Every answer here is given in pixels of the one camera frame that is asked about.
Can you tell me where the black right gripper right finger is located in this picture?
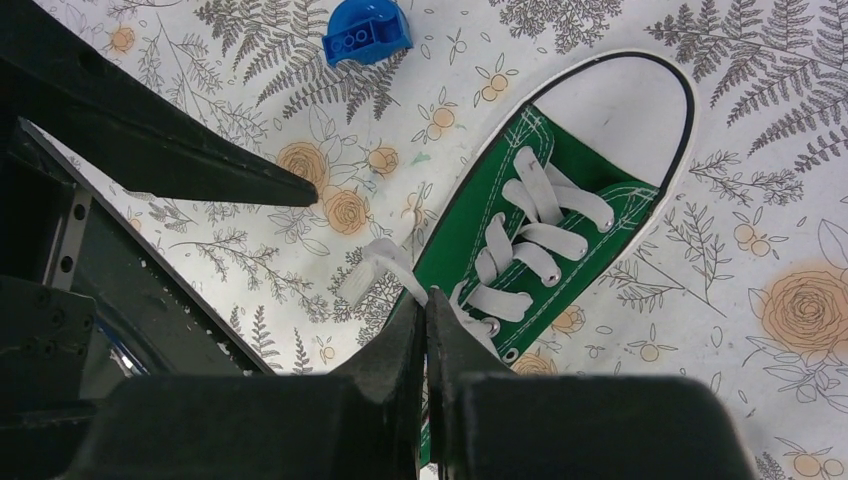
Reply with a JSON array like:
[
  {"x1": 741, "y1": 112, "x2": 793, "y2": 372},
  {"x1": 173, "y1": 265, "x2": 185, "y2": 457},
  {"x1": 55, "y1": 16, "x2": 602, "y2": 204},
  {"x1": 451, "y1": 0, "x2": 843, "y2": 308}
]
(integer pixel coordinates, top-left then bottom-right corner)
[{"x1": 425, "y1": 288, "x2": 755, "y2": 479}]

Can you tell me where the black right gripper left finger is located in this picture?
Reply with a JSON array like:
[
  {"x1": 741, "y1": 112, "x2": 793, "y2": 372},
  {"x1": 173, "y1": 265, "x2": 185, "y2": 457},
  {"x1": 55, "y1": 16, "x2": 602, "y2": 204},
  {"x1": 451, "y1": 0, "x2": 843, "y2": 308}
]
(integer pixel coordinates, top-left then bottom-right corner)
[{"x1": 67, "y1": 297, "x2": 426, "y2": 479}]

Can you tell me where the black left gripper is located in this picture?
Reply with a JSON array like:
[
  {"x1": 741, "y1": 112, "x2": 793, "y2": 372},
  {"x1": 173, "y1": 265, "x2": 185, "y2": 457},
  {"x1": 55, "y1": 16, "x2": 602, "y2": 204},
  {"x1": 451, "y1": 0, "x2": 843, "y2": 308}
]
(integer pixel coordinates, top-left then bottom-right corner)
[{"x1": 1, "y1": 1, "x2": 318, "y2": 416}]

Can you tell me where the green canvas sneaker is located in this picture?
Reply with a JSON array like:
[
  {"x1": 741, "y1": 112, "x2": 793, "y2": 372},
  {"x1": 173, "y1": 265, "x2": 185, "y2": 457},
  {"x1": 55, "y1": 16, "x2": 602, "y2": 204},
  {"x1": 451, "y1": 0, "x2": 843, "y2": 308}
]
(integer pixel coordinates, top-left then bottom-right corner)
[{"x1": 344, "y1": 49, "x2": 698, "y2": 472}]

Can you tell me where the floral table mat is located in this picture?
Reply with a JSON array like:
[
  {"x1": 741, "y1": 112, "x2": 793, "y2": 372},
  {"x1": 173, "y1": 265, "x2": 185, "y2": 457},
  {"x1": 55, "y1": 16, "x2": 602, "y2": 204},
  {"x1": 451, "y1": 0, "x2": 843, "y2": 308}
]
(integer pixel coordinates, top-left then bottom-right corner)
[{"x1": 43, "y1": 1, "x2": 847, "y2": 479}]

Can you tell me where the blue plastic cap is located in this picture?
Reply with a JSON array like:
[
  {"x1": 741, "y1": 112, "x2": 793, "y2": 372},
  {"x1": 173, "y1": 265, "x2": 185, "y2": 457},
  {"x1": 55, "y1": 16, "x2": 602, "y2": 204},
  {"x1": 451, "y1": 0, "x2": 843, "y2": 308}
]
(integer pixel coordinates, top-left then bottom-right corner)
[{"x1": 322, "y1": 0, "x2": 413, "y2": 67}]

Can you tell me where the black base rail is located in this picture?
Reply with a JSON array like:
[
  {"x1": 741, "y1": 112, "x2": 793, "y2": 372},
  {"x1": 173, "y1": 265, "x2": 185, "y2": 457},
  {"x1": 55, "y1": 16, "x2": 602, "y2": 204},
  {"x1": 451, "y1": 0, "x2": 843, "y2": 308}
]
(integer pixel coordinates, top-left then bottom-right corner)
[{"x1": 63, "y1": 193, "x2": 271, "y2": 399}]

